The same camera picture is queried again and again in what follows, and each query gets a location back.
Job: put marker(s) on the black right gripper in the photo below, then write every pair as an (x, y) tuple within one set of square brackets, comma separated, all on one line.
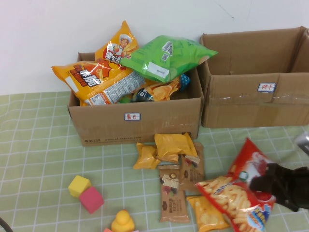
[(292, 186)]

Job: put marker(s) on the red shrimp stick bag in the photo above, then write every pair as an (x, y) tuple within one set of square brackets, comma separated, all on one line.
[(231, 198)]

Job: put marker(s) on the yellow cracker packet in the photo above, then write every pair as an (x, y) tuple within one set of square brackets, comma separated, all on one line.
[(205, 215)]

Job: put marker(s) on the brown wafer biscuit packet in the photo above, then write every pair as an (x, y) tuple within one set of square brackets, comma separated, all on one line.
[(172, 205), (192, 176)]

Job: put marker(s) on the large yellow snack packet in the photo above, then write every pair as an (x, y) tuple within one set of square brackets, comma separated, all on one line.
[(171, 146)]

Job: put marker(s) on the small yellow snack packet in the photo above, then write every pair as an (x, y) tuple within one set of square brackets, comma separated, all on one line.
[(146, 157)]

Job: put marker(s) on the small green snack packet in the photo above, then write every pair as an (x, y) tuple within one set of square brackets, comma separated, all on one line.
[(125, 99)]

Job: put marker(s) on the large orange snack bag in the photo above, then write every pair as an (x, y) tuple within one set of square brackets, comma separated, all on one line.
[(91, 82)]

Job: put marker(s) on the large plain cardboard box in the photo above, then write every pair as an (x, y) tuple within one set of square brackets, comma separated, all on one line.
[(241, 108)]

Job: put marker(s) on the white label sticker blue border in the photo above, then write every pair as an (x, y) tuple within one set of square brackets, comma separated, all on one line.
[(132, 116), (266, 87)]

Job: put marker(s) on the cardboard box with printed text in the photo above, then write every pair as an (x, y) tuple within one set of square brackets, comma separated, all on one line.
[(157, 120)]

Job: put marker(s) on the blue polka dot packet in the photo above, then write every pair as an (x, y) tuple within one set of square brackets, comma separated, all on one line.
[(185, 81)]

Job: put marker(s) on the dark blue potato chip bag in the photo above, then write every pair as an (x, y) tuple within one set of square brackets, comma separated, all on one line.
[(159, 91)]

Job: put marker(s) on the yellow rubber duck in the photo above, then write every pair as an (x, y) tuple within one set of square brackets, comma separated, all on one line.
[(123, 222)]

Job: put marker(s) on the green chip bag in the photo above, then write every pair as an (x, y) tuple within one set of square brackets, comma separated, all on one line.
[(169, 55)]

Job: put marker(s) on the pink toy block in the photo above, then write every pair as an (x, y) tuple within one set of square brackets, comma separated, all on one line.
[(108, 230)]

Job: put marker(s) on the pink foam cube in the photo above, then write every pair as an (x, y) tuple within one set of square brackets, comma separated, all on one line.
[(91, 199)]

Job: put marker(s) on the yellow foam cube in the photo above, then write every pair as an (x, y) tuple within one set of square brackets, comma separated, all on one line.
[(78, 184)]

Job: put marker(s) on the orange chip bag with chef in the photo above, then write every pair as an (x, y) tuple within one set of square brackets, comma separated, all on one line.
[(120, 43)]

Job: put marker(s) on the green checked tablecloth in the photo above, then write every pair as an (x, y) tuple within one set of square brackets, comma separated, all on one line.
[(36, 157)]

